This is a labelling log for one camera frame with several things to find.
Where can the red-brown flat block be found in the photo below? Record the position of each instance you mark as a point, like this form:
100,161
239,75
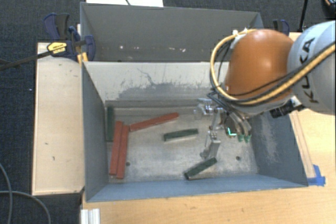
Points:
116,147
123,152
155,121

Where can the black cylinder on white bracket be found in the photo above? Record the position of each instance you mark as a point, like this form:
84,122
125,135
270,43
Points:
283,110

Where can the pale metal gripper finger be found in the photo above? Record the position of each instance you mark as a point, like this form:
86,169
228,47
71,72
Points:
207,144
215,149

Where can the pale wood flat board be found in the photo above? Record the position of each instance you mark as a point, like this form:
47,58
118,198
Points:
57,123

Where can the dark green flat block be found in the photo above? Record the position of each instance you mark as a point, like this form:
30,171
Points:
199,169
110,123
181,134

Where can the grey metal bin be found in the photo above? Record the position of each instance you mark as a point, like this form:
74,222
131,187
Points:
168,160

